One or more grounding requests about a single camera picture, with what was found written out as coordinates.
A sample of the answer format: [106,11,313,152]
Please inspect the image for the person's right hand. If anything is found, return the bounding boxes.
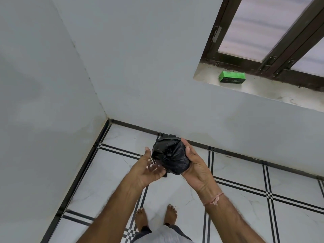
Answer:
[180,138,219,200]

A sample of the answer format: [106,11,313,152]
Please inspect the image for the person's left hand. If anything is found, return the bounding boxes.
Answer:
[127,147,167,189]

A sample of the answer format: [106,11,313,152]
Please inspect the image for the black plastic bag bundle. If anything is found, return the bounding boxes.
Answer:
[151,135,191,176]

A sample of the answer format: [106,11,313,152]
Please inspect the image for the person's left forearm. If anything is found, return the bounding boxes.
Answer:
[82,174,148,243]

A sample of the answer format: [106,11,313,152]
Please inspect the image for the person's right forearm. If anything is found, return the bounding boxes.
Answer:
[202,192,267,243]

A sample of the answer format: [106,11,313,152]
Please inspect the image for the pink thread wristband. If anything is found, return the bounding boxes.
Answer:
[203,192,225,207]

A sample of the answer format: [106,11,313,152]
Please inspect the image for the person's right foot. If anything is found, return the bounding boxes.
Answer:
[164,204,178,225]

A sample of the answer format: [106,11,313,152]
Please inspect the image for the person's foot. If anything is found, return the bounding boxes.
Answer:
[164,204,178,225]
[135,208,152,232]

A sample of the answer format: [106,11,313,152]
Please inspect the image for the person's left foot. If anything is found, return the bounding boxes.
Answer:
[135,208,152,232]

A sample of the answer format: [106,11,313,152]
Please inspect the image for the dark grey trousers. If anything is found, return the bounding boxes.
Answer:
[140,223,188,236]

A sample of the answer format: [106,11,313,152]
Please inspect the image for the white shirt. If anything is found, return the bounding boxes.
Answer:
[132,226,194,243]

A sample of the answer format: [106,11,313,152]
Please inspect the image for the green cardboard box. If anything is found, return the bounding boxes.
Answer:
[219,71,246,84]

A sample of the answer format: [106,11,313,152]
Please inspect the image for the stone window sill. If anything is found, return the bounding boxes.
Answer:
[193,62,324,113]

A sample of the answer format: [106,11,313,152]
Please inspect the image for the metal window hinge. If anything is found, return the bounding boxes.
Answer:
[263,56,277,72]
[275,59,296,77]

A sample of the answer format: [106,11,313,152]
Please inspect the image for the metal window latch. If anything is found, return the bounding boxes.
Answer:
[212,25,222,43]

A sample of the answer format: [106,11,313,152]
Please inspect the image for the large frosted glass pane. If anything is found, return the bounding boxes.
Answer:
[217,0,315,62]

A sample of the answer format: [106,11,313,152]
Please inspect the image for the small frosted glass pane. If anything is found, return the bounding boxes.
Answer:
[289,42,324,78]

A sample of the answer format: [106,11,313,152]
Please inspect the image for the dark brown window frame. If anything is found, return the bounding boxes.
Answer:
[201,0,324,90]

